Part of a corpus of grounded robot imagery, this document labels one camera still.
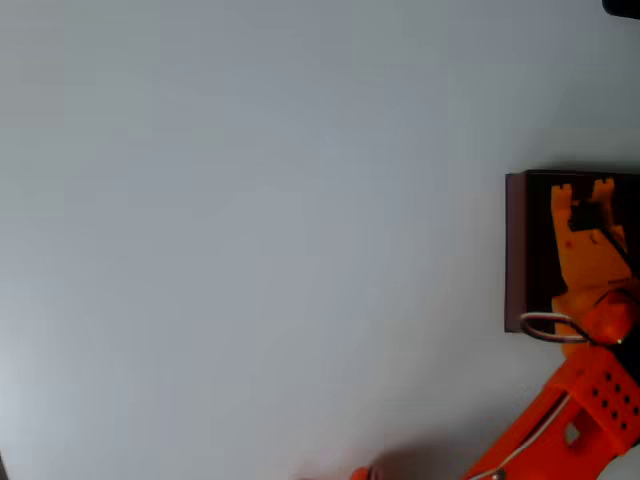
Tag dark brown open box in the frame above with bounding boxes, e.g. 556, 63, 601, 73
504, 169, 640, 336

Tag black object at corner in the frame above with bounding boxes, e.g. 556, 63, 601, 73
601, 0, 640, 21

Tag thin servo wire loop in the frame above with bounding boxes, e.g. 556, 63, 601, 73
519, 311, 597, 346

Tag light orange camera mount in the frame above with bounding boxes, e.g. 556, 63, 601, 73
550, 178, 633, 292

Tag small black camera module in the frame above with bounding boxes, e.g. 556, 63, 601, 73
568, 200, 602, 232

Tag servo wires along arm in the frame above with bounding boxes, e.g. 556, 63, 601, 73
477, 392, 572, 480

